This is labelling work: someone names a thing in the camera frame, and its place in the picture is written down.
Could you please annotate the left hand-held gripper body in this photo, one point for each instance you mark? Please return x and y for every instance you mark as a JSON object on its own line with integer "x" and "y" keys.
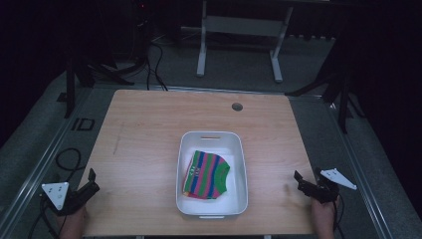
{"x": 55, "y": 195}

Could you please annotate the black tripod stand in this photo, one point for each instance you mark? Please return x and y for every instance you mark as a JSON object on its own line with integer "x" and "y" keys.
{"x": 341, "y": 96}
{"x": 86, "y": 71}

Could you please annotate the person's left hand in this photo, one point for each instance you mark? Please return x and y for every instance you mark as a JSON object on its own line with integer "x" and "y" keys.
{"x": 74, "y": 220}

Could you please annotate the white plastic basket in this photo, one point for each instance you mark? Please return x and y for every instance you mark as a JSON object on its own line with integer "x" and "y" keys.
{"x": 229, "y": 199}

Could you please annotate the dark equipment tower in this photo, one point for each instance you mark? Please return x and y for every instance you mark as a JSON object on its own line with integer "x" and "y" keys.
{"x": 142, "y": 30}

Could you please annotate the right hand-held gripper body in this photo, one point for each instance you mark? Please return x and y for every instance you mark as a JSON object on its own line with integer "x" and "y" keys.
{"x": 326, "y": 191}

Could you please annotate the white metal stand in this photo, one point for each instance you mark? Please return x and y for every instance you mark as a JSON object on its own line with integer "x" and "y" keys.
{"x": 244, "y": 26}

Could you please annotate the striped shirt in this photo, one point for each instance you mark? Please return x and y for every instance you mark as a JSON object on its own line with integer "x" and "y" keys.
{"x": 207, "y": 176}

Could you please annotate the person's right hand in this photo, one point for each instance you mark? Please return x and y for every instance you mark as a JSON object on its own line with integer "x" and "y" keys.
{"x": 323, "y": 212}

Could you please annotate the aluminium floor rail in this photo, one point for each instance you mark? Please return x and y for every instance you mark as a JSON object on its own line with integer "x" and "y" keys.
{"x": 205, "y": 89}
{"x": 40, "y": 166}
{"x": 351, "y": 159}

